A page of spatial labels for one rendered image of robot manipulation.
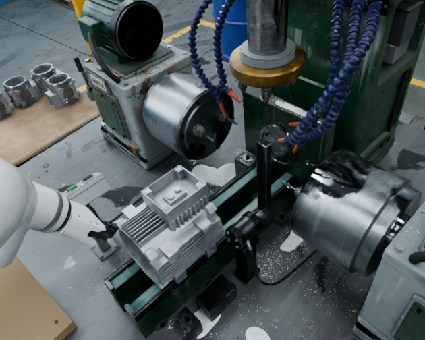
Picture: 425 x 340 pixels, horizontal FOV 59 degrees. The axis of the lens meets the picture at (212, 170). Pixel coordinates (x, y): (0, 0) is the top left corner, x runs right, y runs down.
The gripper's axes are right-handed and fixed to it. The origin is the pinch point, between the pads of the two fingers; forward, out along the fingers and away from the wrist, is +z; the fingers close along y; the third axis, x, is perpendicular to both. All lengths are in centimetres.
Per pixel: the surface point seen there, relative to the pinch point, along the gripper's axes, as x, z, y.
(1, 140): -41, 85, -213
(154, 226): 7.4, 2.3, 8.7
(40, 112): -10, 103, -224
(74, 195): -0.7, 1.4, -17.7
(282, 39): 58, -1, 10
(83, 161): 0, 33, -62
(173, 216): 11.7, 2.8, 11.0
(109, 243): -11.7, 25.9, -19.3
